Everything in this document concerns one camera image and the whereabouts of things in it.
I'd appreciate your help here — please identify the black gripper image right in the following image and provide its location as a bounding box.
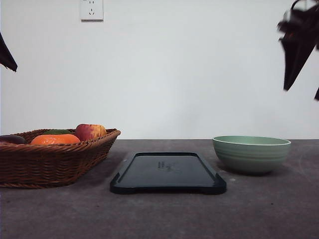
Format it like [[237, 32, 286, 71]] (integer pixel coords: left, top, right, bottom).
[[277, 0, 319, 101]]

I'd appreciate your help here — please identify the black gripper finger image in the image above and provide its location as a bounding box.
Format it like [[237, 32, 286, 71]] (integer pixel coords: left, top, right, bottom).
[[0, 32, 18, 72]]

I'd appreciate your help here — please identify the green ceramic bowl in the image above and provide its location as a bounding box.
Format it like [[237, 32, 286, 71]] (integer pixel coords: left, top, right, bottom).
[[212, 135, 292, 172]]

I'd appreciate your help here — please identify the brown wicker basket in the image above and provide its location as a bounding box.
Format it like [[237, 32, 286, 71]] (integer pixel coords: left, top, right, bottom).
[[0, 128, 121, 189]]

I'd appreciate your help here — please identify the dark purple fruit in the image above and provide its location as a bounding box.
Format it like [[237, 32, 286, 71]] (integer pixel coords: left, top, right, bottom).
[[0, 135, 26, 144]]

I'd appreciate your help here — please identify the dark green avocado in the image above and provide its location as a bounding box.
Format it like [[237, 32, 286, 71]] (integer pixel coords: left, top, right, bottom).
[[43, 129, 73, 134]]

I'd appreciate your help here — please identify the orange tangerine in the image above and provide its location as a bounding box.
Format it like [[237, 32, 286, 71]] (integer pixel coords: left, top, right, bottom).
[[31, 134, 81, 144]]

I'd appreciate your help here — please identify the red yellow apple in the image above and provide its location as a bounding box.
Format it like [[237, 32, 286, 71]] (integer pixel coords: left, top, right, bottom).
[[76, 123, 107, 141]]

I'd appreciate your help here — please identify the dark rectangular tray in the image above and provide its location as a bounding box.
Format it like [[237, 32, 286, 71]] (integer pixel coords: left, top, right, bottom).
[[110, 152, 227, 195]]

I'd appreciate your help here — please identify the white wall socket left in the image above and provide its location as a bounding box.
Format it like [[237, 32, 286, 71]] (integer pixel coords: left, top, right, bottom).
[[80, 0, 104, 24]]

